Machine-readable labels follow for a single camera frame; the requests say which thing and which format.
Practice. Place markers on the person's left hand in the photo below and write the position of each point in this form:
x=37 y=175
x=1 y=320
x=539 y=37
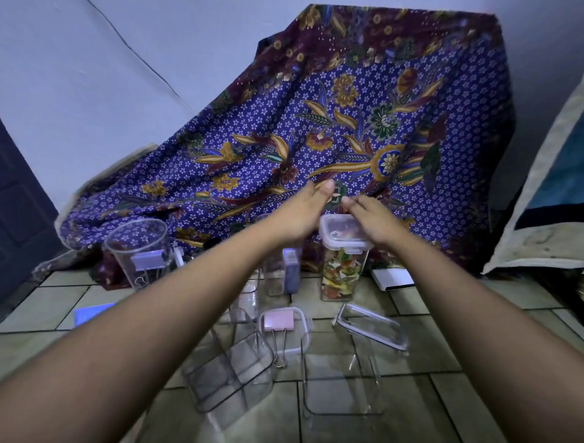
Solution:
x=299 y=214

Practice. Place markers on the person's right hand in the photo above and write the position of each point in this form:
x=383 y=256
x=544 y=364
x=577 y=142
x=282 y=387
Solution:
x=376 y=223

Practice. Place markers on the person's left thumb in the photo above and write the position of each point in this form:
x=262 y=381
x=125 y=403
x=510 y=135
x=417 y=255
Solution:
x=325 y=190

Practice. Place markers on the person's right thumb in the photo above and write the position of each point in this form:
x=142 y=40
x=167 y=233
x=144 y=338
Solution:
x=352 y=204

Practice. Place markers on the clear container with colourful snacks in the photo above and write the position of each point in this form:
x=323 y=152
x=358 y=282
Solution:
x=341 y=269

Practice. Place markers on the person's right forearm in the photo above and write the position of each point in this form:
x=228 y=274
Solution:
x=483 y=337

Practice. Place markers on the person's left forearm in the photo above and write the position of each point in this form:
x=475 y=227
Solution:
x=150 y=328

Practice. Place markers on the purple floral batik cloth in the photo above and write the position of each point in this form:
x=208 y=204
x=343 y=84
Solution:
x=319 y=123

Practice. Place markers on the white flat box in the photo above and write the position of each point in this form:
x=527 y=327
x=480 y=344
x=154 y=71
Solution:
x=392 y=279

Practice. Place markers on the blue binder clip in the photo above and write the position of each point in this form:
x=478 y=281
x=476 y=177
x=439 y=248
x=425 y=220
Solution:
x=292 y=271

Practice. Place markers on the tall clear plastic container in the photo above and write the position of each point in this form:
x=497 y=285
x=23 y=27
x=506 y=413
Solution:
x=273 y=274

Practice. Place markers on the rectangular clear container lid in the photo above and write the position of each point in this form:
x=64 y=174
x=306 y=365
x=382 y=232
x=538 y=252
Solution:
x=372 y=325

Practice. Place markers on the rounded clear container lid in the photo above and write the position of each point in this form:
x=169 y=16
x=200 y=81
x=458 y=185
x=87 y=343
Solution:
x=302 y=324

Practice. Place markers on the small clear plastic container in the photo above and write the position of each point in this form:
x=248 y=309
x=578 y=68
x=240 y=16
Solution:
x=244 y=299

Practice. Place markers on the pink binder clip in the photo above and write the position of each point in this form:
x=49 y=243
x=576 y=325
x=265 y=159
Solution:
x=278 y=321

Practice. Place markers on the small white clip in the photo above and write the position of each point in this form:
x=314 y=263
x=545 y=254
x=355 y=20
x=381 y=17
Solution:
x=179 y=256

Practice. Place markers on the clear square plastic container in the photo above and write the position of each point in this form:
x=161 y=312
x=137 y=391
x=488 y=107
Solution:
x=340 y=379
x=230 y=374

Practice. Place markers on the lilac binder clip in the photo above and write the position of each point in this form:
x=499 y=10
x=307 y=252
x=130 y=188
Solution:
x=148 y=260

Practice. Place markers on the cream and blue mattress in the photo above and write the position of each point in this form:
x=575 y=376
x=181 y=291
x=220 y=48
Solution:
x=543 y=196

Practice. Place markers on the round clear plastic container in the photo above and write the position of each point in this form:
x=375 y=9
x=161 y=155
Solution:
x=137 y=242

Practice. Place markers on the blue flat card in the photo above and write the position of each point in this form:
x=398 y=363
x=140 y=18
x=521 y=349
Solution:
x=91 y=314

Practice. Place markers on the dark door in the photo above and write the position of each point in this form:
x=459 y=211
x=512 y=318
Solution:
x=23 y=219

